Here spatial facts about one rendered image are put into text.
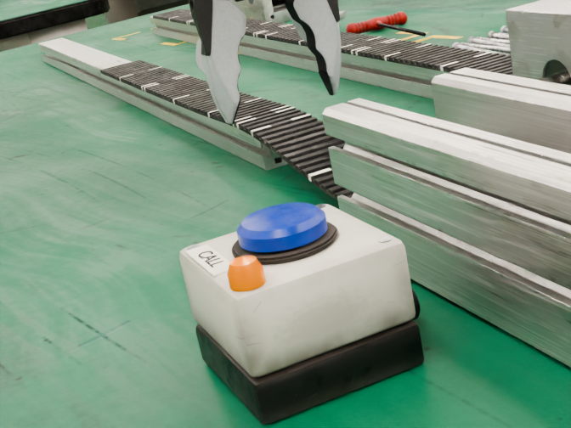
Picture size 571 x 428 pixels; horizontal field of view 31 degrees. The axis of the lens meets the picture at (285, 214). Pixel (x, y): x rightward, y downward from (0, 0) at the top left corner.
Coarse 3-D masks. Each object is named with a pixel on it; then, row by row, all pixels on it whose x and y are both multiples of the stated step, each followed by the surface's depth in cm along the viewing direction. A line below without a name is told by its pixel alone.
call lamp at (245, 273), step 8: (240, 256) 42; (248, 256) 42; (232, 264) 41; (240, 264) 41; (248, 264) 41; (256, 264) 41; (232, 272) 41; (240, 272) 41; (248, 272) 41; (256, 272) 41; (232, 280) 41; (240, 280) 41; (248, 280) 41; (256, 280) 41; (264, 280) 42; (232, 288) 41; (240, 288) 41; (248, 288) 41; (256, 288) 41
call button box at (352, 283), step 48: (336, 240) 45; (384, 240) 43; (192, 288) 47; (288, 288) 41; (336, 288) 42; (384, 288) 43; (240, 336) 41; (288, 336) 42; (336, 336) 43; (384, 336) 44; (240, 384) 44; (288, 384) 42; (336, 384) 43
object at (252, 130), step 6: (294, 114) 80; (300, 114) 80; (306, 114) 80; (276, 120) 80; (282, 120) 80; (288, 120) 79; (294, 120) 79; (300, 120) 79; (252, 126) 79; (258, 126) 79; (264, 126) 79; (270, 126) 78; (276, 126) 78; (246, 132) 79; (252, 132) 78
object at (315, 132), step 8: (312, 128) 77; (320, 128) 77; (288, 136) 76; (296, 136) 76; (304, 136) 76; (312, 136) 75; (320, 136) 76; (272, 144) 75; (280, 144) 75; (288, 144) 75
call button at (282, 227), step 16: (272, 208) 46; (288, 208) 46; (304, 208) 45; (240, 224) 45; (256, 224) 44; (272, 224) 44; (288, 224) 44; (304, 224) 44; (320, 224) 44; (240, 240) 45; (256, 240) 44; (272, 240) 43; (288, 240) 43; (304, 240) 44
